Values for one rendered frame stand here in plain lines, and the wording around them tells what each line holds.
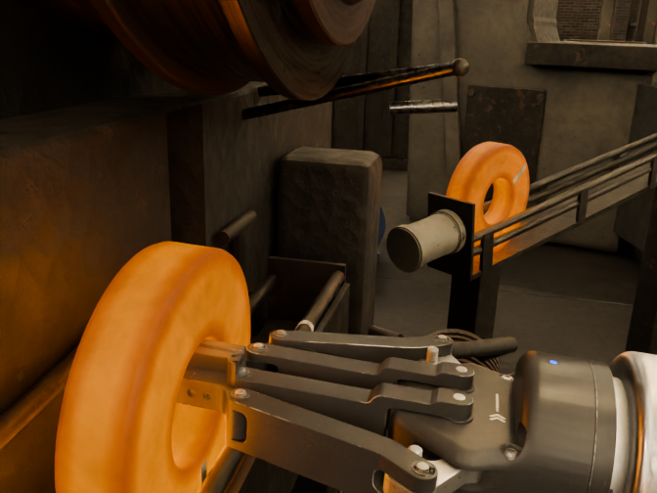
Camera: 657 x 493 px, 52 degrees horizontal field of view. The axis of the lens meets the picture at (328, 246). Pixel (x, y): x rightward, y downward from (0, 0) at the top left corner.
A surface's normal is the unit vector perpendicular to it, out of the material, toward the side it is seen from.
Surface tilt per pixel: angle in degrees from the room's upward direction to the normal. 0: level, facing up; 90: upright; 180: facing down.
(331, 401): 90
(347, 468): 90
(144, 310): 31
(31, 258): 90
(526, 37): 90
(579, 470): 73
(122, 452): 78
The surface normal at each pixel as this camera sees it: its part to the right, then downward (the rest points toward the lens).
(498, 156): 0.67, 0.25
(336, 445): -0.44, 0.26
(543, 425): -0.12, -0.38
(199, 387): -0.22, 0.30
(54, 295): 0.97, 0.10
